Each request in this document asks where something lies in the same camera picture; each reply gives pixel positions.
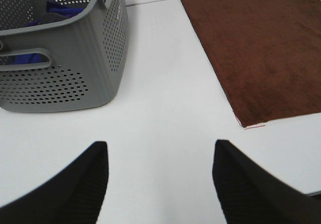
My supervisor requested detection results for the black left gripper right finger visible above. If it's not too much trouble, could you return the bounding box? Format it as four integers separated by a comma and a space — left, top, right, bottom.
212, 140, 320, 223

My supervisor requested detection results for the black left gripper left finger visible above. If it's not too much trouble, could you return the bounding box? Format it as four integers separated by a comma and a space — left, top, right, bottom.
1, 141, 109, 223

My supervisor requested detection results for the brown towel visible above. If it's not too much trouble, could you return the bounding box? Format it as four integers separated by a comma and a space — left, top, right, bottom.
181, 0, 320, 127

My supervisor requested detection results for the grey perforated plastic basket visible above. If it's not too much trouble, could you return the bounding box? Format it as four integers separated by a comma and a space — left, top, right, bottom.
1, 0, 128, 113

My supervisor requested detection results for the dark grey cloth in basket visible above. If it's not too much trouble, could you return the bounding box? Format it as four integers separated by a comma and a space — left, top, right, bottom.
38, 13, 68, 25

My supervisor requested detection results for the purple cloth in basket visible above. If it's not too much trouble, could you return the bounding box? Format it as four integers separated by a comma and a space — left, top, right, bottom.
14, 2, 84, 65

